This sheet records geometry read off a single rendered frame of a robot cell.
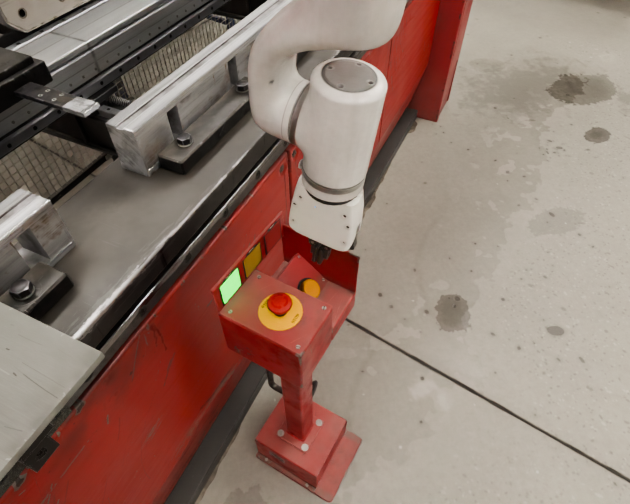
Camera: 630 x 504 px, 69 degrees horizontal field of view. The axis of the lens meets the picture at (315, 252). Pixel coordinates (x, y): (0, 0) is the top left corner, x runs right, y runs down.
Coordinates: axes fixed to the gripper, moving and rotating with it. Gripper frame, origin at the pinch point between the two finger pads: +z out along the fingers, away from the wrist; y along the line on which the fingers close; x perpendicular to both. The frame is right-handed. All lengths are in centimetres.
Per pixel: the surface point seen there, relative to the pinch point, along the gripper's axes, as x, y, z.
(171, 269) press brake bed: -12.4, -21.0, 5.4
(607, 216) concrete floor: 135, 80, 80
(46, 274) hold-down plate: -25.4, -30.4, -3.3
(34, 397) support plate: -39.5, -11.9, -15.5
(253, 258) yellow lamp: -4.5, -10.0, 4.1
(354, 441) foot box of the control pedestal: 0, 20, 82
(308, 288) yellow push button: -0.7, -0.9, 11.8
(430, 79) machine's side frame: 170, -15, 69
